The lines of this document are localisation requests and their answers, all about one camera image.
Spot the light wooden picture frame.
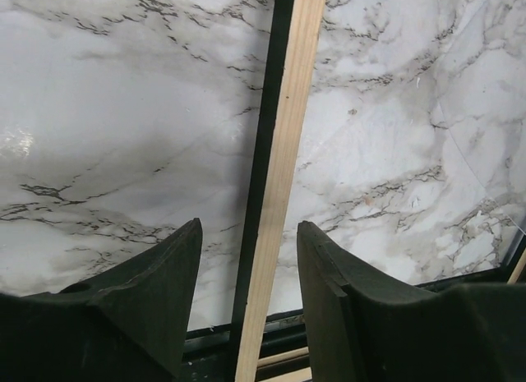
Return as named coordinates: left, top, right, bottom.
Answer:
left=227, top=0, right=525, bottom=381

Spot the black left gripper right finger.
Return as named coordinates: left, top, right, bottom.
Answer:
left=297, top=222, right=525, bottom=381

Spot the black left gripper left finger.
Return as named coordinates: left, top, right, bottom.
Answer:
left=1, top=219, right=203, bottom=381

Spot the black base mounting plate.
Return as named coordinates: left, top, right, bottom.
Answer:
left=180, top=270, right=526, bottom=382

